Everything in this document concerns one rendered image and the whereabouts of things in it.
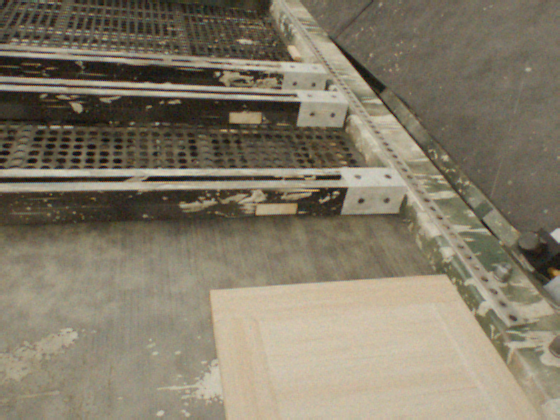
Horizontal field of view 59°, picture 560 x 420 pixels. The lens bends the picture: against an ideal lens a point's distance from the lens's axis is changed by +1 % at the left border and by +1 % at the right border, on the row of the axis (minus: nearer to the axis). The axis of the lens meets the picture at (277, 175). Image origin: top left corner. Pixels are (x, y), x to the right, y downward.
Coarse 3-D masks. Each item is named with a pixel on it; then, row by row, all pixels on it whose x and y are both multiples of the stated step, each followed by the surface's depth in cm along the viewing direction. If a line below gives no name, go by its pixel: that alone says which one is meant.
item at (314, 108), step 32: (0, 96) 102; (32, 96) 104; (64, 96) 105; (96, 96) 107; (128, 96) 109; (160, 96) 110; (192, 96) 112; (224, 96) 115; (256, 96) 118; (288, 96) 121; (320, 96) 123
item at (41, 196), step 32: (0, 192) 77; (32, 192) 78; (64, 192) 80; (96, 192) 81; (128, 192) 82; (160, 192) 84; (192, 192) 85; (224, 192) 87; (256, 192) 89; (288, 192) 90; (320, 192) 92; (352, 192) 94; (384, 192) 96; (0, 224) 80
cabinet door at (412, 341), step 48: (288, 288) 77; (336, 288) 78; (384, 288) 80; (432, 288) 82; (240, 336) 68; (288, 336) 70; (336, 336) 71; (384, 336) 73; (432, 336) 74; (480, 336) 75; (240, 384) 63; (288, 384) 64; (336, 384) 65; (384, 384) 66; (432, 384) 67; (480, 384) 68
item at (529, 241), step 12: (540, 228) 91; (528, 240) 88; (540, 240) 87; (552, 240) 89; (516, 252) 97; (528, 252) 88; (540, 252) 88; (552, 252) 88; (516, 264) 86; (540, 264) 88; (552, 264) 89; (528, 276) 85; (540, 288) 84; (552, 288) 86; (552, 300) 84
